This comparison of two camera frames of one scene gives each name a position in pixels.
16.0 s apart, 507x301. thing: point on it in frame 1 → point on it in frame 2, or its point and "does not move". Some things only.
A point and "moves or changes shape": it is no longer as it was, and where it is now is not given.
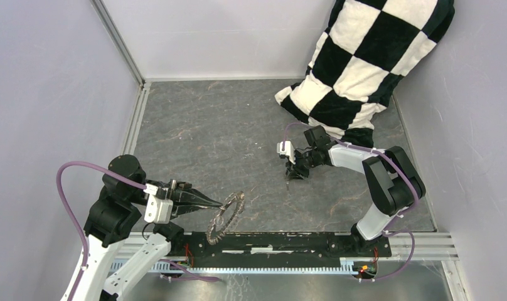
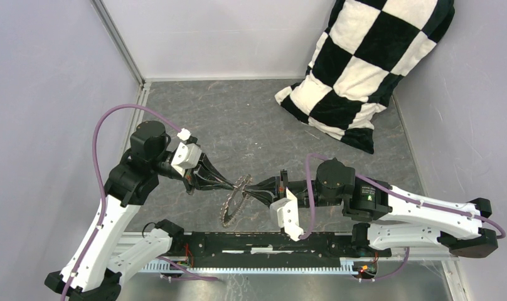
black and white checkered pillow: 365,49 does not move
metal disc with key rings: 213,236 moves or changes shape
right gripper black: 295,170 → 270,187
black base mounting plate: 271,249 does not move
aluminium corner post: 115,33 does not move
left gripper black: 176,187 → 195,177
